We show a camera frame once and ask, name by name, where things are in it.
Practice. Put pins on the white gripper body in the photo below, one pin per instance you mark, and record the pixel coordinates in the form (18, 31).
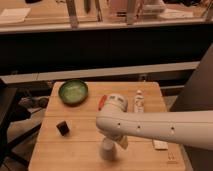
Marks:
(121, 140)

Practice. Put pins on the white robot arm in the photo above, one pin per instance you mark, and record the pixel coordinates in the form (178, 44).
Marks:
(193, 129)

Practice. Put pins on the white rectangular sponge block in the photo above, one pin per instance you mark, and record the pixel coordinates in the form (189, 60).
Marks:
(160, 145)

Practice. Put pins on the white glue bottle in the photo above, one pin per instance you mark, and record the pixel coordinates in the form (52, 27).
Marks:
(139, 102)

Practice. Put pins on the orange carrot toy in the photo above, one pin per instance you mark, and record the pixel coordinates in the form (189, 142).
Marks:
(102, 102)

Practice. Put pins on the green bowl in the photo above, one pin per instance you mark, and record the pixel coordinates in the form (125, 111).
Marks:
(73, 92)

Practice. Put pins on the white paper sheet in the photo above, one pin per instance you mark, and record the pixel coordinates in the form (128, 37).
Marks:
(14, 15)

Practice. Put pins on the metal frame post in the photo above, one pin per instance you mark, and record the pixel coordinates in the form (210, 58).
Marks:
(72, 13)

